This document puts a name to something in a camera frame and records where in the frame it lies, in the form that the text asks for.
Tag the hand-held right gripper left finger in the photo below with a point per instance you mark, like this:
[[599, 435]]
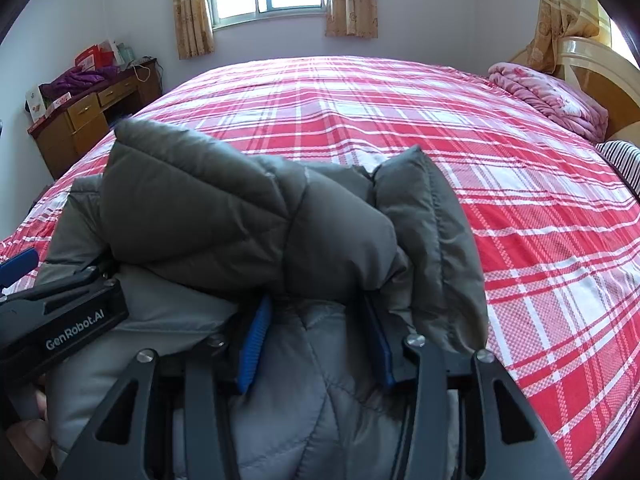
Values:
[[255, 340]]

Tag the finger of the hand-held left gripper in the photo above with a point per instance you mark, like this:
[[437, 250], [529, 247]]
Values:
[[85, 276], [17, 266]]

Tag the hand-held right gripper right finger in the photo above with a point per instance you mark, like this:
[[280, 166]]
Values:
[[382, 355]]

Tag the grey down jacket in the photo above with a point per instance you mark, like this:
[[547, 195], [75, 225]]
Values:
[[200, 210]]

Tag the person's left hand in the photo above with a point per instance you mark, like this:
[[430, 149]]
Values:
[[30, 440]]

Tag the wooden desk with drawers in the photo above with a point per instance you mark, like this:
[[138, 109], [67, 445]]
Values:
[[65, 140]]

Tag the white printed box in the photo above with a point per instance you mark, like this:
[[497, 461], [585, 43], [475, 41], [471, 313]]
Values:
[[36, 102]]

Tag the purple clothing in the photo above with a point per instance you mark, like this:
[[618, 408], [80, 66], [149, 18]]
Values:
[[75, 80]]

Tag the red plaid bed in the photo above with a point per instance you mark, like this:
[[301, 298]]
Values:
[[500, 185]]

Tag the red and white box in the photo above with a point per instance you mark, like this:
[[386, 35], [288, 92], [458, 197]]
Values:
[[92, 56]]

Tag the pale green bag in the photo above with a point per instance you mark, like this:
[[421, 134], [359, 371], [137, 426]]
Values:
[[126, 54]]

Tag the folded pink quilt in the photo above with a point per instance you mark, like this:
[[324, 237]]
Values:
[[545, 95]]

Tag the striped pillow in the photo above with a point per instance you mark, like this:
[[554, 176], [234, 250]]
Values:
[[625, 160]]

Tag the wooden bed headboard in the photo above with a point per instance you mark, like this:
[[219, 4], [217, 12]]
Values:
[[595, 70]]

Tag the bright side window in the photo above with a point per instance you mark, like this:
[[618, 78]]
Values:
[[620, 35]]

